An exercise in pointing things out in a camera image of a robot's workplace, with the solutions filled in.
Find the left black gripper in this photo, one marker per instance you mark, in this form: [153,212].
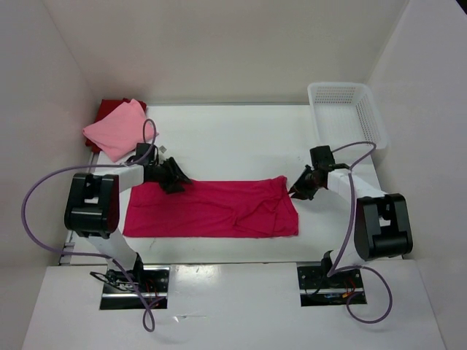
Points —
[170,186]

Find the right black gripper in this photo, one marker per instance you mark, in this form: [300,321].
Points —
[303,194]

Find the magenta t shirt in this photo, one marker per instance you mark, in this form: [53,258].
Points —
[213,209]

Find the light pink t shirt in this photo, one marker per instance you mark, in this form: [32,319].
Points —
[120,129]

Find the dark red t shirt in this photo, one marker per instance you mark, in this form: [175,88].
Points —
[106,113]

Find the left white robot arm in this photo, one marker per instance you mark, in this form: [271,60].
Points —
[93,212]

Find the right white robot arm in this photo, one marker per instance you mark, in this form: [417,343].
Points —
[379,225]

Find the white plastic basket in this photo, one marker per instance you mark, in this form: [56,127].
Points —
[346,112]

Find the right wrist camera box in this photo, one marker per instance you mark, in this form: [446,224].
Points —
[322,157]

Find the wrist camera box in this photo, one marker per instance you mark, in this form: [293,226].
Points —
[146,154]
[322,157]

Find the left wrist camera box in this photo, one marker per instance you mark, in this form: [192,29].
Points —
[146,154]

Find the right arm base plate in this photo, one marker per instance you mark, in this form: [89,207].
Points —
[318,290]

